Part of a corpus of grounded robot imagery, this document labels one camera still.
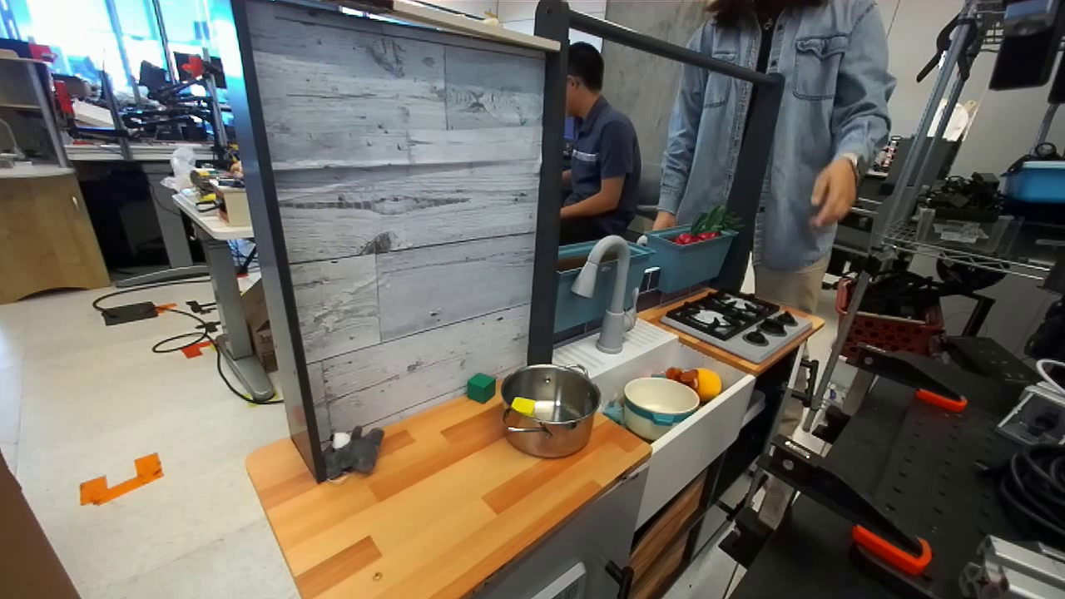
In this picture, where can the green cube block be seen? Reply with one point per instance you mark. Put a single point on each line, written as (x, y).
(481, 389)

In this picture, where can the blue case on shelf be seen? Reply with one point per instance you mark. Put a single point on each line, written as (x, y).
(1038, 180)

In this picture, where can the yellow lemon toy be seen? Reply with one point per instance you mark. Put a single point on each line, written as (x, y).
(706, 383)

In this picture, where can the seated person in dark shirt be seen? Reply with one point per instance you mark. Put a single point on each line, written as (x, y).
(603, 154)

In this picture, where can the stainless steel pot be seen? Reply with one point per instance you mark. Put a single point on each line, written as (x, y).
(576, 399)

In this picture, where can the yellow object inside pot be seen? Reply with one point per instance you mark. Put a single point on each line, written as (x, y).
(545, 411)

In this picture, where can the standing person in denim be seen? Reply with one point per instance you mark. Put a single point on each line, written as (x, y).
(832, 119)

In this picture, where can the grey cloth rag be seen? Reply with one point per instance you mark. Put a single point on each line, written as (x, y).
(354, 452)

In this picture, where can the grey wood backsplash panel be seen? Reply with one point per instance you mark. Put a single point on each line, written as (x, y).
(395, 180)

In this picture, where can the silver toy faucet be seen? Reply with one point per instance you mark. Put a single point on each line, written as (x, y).
(617, 319)

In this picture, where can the black orange clamp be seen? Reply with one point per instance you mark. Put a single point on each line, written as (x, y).
(874, 535)

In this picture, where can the black metal frame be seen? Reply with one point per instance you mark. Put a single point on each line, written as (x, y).
(558, 20)

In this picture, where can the white teal-rimmed bowl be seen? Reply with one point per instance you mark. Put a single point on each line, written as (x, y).
(657, 403)

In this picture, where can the teal plastic bin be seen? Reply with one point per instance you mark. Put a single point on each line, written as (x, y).
(677, 266)

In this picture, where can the orange floor tape marker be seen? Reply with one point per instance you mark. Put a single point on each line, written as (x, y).
(103, 490)

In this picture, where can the toy stove top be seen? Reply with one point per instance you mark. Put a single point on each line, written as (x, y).
(741, 325)

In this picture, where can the wooden countertop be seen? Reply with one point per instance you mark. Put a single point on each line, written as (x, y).
(448, 504)

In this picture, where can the white toy sink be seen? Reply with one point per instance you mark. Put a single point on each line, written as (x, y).
(687, 446)

